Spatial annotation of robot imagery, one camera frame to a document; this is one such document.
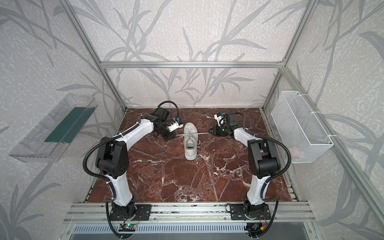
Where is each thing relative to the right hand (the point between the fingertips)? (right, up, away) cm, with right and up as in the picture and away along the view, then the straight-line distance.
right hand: (210, 126), depth 96 cm
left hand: (-23, -3, -2) cm, 23 cm away
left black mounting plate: (-35, -42, -22) cm, 59 cm away
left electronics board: (-41, -48, -24) cm, 68 cm away
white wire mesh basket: (+37, +2, -31) cm, 48 cm away
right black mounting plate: (+13, -42, -22) cm, 49 cm away
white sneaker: (-12, -8, -3) cm, 15 cm away
